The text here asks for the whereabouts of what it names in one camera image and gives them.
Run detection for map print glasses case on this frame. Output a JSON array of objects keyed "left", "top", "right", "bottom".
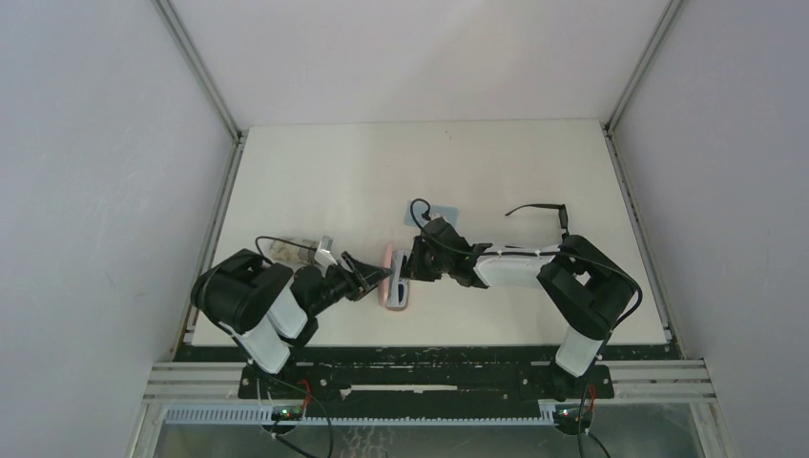
[{"left": 268, "top": 238, "right": 318, "bottom": 264}]

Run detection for pink glasses case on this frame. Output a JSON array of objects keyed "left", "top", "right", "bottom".
[{"left": 378, "top": 242, "right": 410, "bottom": 311}]

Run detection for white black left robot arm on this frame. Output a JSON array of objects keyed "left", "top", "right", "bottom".
[{"left": 190, "top": 249, "right": 392, "bottom": 375}]

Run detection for right aluminium frame rail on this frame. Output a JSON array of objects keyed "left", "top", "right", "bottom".
[{"left": 603, "top": 0, "right": 718, "bottom": 406}]

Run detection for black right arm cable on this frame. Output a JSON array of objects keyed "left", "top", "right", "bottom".
[{"left": 408, "top": 198, "right": 644, "bottom": 330}]

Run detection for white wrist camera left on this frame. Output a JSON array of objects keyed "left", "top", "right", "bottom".
[{"left": 314, "top": 236, "right": 338, "bottom": 268}]

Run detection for light blue cleaning cloth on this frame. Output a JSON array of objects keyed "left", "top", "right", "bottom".
[{"left": 403, "top": 200, "right": 459, "bottom": 228}]

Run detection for aluminium frame rail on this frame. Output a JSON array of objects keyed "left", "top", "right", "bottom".
[
  {"left": 603, "top": 0, "right": 718, "bottom": 406},
  {"left": 151, "top": 0, "right": 246, "bottom": 362}
]

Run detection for white slotted cable duct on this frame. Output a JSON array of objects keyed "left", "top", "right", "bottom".
[{"left": 163, "top": 405, "right": 556, "bottom": 427}]

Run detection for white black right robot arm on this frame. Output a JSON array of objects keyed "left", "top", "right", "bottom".
[{"left": 396, "top": 218, "right": 643, "bottom": 378}]

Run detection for black sunglasses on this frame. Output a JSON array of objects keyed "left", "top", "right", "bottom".
[{"left": 505, "top": 203, "right": 570, "bottom": 239}]

